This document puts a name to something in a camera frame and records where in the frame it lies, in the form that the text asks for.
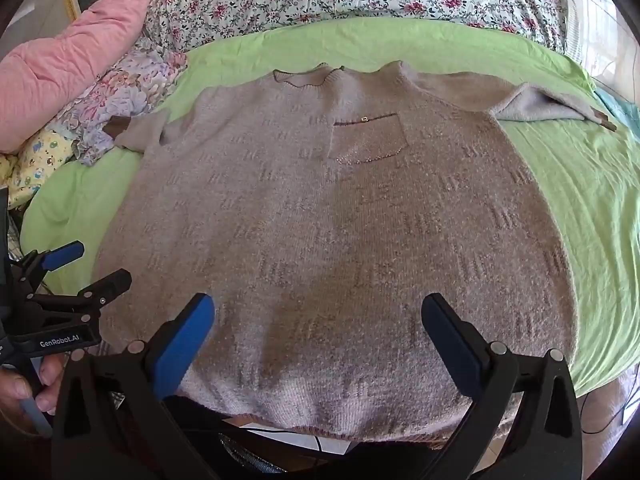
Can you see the pink quilt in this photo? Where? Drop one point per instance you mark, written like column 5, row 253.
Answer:
column 70, row 65

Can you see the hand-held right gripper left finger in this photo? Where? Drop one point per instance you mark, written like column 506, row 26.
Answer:
column 182, row 345

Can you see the yellow cartoon print pillow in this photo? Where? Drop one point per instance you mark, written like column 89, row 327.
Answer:
column 35, row 162

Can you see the green bed sheet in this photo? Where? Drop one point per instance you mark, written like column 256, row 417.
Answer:
column 575, row 195

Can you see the person's left hand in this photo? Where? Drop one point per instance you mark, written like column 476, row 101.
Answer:
column 50, row 375

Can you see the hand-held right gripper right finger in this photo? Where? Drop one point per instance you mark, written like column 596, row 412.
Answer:
column 452, row 345

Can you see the purple floral cloth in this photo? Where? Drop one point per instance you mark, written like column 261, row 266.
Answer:
column 120, row 105

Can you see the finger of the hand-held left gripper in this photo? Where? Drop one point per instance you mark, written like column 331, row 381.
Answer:
column 107, row 282
column 62, row 253

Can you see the beige knit sweater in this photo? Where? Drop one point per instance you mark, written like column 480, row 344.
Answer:
column 330, row 240

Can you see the teal cloth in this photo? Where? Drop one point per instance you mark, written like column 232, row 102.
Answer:
column 620, row 110

